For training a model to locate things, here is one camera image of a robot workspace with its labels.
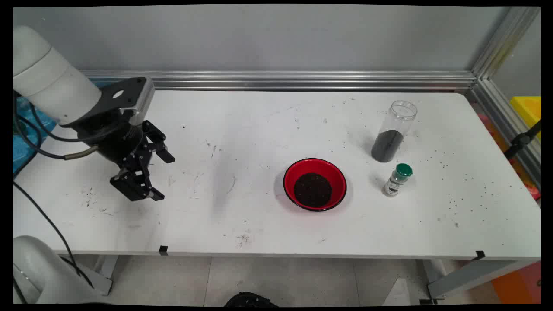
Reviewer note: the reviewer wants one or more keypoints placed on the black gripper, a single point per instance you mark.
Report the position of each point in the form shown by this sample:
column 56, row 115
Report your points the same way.
column 112, row 142

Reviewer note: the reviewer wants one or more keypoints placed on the clear plastic jar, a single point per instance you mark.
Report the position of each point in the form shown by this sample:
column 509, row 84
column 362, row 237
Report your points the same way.
column 404, row 114

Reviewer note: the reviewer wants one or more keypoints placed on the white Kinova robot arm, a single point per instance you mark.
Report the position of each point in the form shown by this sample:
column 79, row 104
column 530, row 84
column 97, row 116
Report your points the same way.
column 47, row 77

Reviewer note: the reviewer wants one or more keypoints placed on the black tape marker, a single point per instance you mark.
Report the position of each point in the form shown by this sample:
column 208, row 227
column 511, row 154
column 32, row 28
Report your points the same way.
column 163, row 250
column 479, row 255

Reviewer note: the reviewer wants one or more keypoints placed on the grey table leg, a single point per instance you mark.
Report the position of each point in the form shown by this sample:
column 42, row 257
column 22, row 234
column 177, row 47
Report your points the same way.
column 106, row 270
column 466, row 274

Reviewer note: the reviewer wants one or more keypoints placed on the red bowl with black rim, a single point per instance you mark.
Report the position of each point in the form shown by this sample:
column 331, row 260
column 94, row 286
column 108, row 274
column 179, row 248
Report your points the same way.
column 302, row 168

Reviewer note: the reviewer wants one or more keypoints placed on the black round floor object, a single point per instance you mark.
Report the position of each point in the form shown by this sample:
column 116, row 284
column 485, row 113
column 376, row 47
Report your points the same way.
column 250, row 300

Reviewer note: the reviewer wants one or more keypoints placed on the spice shaker with green cap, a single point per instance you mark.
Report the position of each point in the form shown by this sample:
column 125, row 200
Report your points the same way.
column 395, row 183

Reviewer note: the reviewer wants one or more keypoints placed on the yellow plastic box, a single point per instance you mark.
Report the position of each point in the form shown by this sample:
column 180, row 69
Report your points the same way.
column 527, row 110

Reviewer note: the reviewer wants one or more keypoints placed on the red plastic item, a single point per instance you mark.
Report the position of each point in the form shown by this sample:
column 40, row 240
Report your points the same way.
column 532, row 190

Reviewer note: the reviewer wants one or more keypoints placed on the orange box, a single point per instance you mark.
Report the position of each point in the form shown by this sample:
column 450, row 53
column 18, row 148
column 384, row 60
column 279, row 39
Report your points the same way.
column 518, row 285

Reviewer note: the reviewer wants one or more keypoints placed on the long aluminium frame rail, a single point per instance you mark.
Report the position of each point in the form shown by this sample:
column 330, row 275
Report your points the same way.
column 345, row 80

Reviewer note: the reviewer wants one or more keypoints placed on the short aluminium frame rail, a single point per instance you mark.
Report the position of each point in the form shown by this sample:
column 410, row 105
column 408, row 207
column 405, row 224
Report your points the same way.
column 497, row 112

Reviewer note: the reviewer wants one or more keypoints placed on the black camera stand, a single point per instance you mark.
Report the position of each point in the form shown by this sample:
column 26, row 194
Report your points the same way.
column 520, row 140

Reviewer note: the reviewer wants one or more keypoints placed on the upright aluminium frame post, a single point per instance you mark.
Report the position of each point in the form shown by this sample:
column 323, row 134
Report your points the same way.
column 505, row 41

